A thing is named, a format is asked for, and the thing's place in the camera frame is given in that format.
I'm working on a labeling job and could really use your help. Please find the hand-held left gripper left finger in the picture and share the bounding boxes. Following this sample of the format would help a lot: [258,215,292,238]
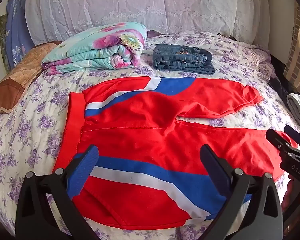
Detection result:
[15,144,100,240]

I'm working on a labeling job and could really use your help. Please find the blue patterned cloth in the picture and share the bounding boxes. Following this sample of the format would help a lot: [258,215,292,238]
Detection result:
[5,0,35,69]

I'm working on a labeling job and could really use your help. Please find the brick-patterned curtain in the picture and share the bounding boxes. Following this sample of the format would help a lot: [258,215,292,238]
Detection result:
[284,1,300,100]

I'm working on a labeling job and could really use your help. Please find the white lace cover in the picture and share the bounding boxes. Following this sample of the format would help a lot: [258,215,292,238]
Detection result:
[25,0,270,46]

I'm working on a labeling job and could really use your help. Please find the dark purple cloth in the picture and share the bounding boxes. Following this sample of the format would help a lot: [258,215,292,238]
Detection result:
[147,29,167,37]

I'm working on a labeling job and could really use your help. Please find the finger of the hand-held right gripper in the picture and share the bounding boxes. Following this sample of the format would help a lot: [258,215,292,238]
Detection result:
[266,129,294,156]
[284,125,300,153]

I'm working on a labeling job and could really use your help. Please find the brown pillow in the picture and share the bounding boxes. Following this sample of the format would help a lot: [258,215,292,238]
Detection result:
[0,41,63,115]

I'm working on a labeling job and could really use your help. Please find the person's right hand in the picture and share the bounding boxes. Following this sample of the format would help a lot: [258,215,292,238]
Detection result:
[283,175,300,209]

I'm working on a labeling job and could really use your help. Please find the red pants with blue stripe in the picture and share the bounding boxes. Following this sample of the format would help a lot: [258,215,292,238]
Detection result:
[52,76,298,229]

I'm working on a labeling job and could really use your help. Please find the purple floral bedspread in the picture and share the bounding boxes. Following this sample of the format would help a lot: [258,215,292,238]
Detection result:
[0,31,300,240]

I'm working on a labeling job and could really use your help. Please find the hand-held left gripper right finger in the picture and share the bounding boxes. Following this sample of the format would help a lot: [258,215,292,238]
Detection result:
[200,144,283,240]

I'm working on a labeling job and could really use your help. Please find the folded blue jeans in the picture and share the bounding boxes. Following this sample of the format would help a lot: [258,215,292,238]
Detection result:
[152,44,217,75]

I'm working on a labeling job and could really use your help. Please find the folded floral quilt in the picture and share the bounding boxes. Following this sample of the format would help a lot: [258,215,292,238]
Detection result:
[41,22,148,77]

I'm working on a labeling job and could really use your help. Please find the purple floral pillow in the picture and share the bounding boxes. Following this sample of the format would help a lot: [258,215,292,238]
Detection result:
[242,44,277,73]

